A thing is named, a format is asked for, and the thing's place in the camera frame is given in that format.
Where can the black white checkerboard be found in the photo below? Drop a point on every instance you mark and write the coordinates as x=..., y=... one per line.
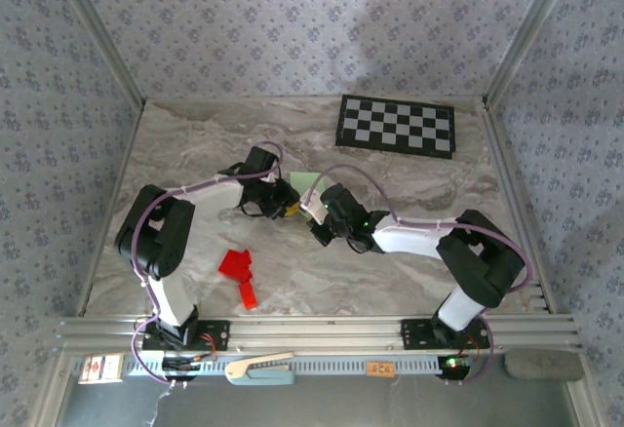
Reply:
x=395, y=125

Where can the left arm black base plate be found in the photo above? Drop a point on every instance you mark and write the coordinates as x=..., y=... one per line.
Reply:
x=217, y=334

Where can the red plastic piece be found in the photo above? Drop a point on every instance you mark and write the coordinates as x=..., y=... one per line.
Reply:
x=236, y=263

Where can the blue grey flat holder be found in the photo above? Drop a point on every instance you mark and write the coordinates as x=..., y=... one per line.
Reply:
x=273, y=377

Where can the aluminium table side rail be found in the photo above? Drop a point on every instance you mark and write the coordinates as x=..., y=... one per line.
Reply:
x=111, y=207
x=538, y=295

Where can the light green paper sheet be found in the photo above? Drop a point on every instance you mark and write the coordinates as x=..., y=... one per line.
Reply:
x=304, y=181

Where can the white red printed card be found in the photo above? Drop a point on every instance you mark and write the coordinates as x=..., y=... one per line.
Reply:
x=100, y=368

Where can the grey foam pad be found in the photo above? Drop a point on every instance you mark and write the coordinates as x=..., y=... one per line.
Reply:
x=543, y=364

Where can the long aluminium frame rail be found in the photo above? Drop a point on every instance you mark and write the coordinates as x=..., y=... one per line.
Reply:
x=317, y=332

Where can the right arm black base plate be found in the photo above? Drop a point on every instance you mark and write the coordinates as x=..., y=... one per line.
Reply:
x=414, y=334

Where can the small orange label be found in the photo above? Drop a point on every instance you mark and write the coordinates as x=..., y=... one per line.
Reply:
x=380, y=369

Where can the aluminium frame post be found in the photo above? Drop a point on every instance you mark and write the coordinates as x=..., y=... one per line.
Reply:
x=101, y=32
x=529, y=32

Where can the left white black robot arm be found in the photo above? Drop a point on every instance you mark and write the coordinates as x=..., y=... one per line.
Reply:
x=170, y=295

